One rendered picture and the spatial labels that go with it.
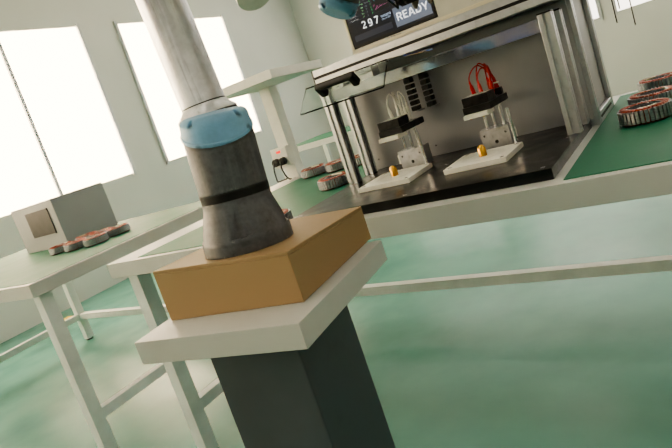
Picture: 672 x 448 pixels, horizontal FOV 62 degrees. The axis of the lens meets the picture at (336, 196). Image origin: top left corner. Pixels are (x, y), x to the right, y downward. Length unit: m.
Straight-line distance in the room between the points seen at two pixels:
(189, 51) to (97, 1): 5.85
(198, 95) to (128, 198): 5.30
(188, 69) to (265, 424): 0.62
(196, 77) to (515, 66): 0.86
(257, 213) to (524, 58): 0.91
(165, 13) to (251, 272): 0.49
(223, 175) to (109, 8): 6.11
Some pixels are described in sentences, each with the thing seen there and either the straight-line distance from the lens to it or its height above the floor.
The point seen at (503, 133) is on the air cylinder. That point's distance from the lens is 1.47.
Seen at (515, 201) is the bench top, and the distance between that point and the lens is 1.09.
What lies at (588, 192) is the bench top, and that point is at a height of 0.72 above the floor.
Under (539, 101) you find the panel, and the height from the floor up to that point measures 0.85.
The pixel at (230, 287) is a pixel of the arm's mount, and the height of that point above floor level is 0.79.
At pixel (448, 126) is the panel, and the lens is 1.65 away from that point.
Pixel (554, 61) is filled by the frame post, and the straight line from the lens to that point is 1.38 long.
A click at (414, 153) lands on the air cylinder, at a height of 0.81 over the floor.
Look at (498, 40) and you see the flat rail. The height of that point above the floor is 1.03.
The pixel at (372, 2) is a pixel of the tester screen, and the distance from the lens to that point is 1.57.
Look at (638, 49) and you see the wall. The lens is 7.71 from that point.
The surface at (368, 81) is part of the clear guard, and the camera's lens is 1.29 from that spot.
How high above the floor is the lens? 1.00
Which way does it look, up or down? 9 degrees down
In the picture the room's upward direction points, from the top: 18 degrees counter-clockwise
